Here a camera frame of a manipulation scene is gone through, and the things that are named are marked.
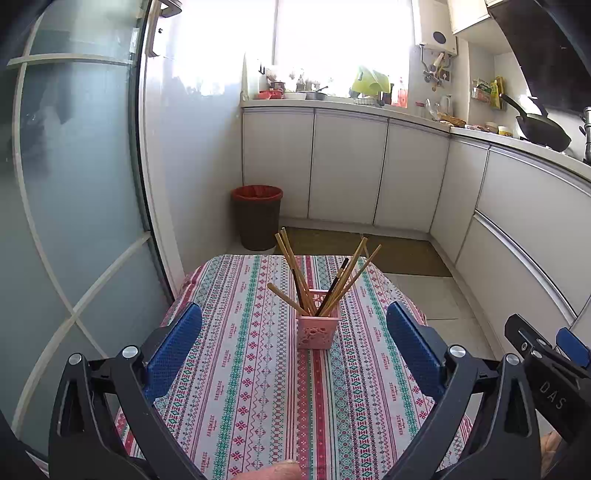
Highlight yellow packet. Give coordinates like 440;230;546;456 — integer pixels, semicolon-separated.
471;76;507;111

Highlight person's right hand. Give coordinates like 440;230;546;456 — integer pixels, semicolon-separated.
540;434;567;480

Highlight white wall cabinet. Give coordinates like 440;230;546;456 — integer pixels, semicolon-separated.
445;0;491;36

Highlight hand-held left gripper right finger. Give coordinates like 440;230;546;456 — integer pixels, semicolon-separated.
383;301;542;480

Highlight brown floor mat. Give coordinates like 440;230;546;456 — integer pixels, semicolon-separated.
364;234;454;278
277;226;370;257

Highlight white water heater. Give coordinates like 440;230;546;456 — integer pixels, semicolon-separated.
417;0;458;59

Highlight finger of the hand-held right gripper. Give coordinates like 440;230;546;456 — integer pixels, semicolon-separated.
504;314;591;445
556;327;591;384

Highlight stainless steel pot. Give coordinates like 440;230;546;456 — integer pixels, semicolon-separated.
578;106;591;165

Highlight patterned striped tablecloth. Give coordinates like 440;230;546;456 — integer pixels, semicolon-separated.
113;254;474;480

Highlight white cabinet under window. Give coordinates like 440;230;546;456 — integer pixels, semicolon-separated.
240;99;451;234

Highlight kitchen window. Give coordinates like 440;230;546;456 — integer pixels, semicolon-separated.
159;0;416;99

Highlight white cabinet under stove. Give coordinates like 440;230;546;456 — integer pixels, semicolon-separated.
429;127;591;365

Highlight black chopstick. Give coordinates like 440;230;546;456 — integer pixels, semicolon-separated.
316;257;350;317
291;270;308;312

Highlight black range hood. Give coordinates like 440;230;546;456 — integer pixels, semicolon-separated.
486;0;591;114

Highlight pink plastic basket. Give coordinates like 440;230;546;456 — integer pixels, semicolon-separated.
295;288;342;352

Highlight brown trash bin red bag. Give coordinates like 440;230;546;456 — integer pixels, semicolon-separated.
231;185;284;252

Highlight lime green plastic bag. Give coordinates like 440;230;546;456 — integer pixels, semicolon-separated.
351;65;391;96

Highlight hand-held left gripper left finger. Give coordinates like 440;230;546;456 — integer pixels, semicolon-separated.
48;302;205;480

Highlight person's left hand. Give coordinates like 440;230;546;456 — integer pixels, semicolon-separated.
230;459;302;480

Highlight bunch of wooden chopsticks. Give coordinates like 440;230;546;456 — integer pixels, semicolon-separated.
267;227;383;319

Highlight black wok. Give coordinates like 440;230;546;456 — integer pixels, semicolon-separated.
499;93;573;153

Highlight frosted glass sliding door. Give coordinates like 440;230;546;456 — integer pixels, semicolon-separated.
0;0;160;467

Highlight hanging kitchen tools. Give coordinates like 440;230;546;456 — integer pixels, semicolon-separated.
421;50;452;89

